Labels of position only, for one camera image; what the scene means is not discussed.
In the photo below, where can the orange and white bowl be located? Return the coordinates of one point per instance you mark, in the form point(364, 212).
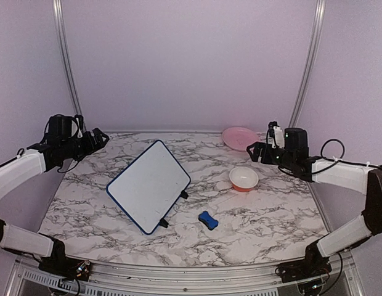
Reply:
point(243, 179)

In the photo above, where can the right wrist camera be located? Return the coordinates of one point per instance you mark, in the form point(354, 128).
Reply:
point(275, 135)

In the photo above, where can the front aluminium rail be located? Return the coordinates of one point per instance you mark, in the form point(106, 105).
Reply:
point(122, 279)

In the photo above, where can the pink plate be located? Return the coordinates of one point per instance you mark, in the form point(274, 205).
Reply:
point(239, 138)

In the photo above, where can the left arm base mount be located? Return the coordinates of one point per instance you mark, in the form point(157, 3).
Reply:
point(68, 268)

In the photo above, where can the blue whiteboard eraser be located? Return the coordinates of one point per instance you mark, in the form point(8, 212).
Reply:
point(208, 220)

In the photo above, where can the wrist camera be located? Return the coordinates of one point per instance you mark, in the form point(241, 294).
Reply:
point(275, 135)
point(79, 122)

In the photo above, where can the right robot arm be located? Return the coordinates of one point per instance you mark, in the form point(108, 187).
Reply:
point(350, 193)

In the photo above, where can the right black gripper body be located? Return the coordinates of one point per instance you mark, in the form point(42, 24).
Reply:
point(284, 160)

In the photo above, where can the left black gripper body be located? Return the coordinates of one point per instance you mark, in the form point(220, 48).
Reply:
point(78, 151)

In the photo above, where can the aluminium frame post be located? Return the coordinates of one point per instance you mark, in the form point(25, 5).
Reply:
point(62, 38)
point(310, 61)

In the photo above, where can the right aluminium frame post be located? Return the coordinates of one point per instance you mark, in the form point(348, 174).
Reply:
point(310, 61)

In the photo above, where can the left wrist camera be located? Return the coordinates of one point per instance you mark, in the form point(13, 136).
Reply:
point(79, 122)

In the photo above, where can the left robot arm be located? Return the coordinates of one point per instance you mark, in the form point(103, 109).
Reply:
point(64, 139)

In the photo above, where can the left aluminium frame post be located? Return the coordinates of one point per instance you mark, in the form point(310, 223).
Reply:
point(62, 38)

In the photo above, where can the small blue-framed whiteboard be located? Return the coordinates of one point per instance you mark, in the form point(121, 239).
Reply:
point(149, 186)

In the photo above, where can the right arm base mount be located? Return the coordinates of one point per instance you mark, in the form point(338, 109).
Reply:
point(301, 269)

